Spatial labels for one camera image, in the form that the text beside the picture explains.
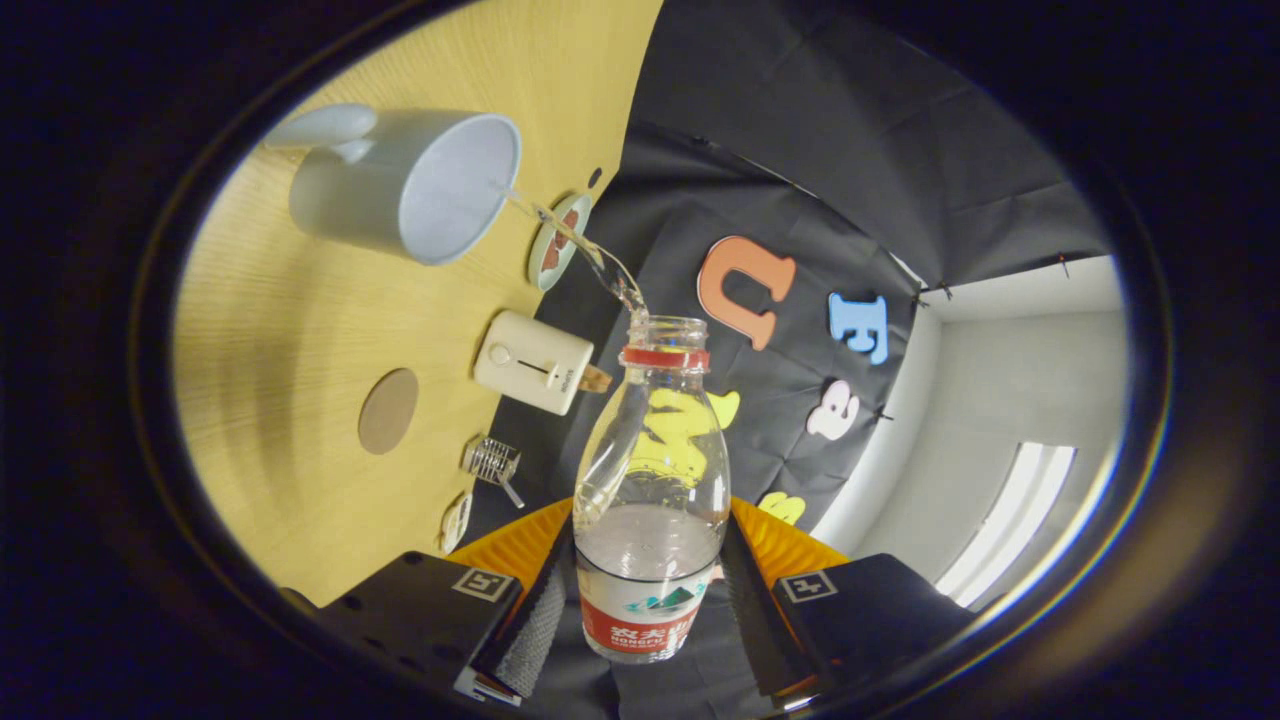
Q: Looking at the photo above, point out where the white toaster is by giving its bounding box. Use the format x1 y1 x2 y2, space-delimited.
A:
473 310 595 417

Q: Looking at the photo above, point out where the round brown coaster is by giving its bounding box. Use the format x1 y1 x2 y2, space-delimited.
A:
358 368 421 456

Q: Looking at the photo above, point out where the small white dish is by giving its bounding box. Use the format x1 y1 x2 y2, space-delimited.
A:
440 490 474 554

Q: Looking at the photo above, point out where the pale green plate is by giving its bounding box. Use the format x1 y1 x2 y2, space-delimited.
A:
527 193 593 292

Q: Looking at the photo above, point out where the wooden table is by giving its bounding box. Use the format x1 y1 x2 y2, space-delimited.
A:
172 0 666 609

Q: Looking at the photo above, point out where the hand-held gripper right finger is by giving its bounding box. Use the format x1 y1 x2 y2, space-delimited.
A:
722 497 976 701

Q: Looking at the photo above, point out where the black backdrop cloth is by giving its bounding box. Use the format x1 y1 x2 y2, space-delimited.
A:
462 0 1116 719

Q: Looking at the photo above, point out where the small metal wire rack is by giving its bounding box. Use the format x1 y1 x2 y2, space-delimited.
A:
461 436 525 509

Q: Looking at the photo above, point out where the long ceiling light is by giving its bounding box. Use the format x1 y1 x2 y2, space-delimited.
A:
935 443 1079 609

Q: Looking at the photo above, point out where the clear plastic juice bottle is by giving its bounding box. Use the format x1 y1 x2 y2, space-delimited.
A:
574 315 733 664

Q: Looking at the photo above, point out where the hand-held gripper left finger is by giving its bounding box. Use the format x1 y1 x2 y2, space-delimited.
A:
285 497 576 709

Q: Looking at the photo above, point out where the white cup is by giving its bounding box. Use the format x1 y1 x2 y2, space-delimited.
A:
263 103 523 267

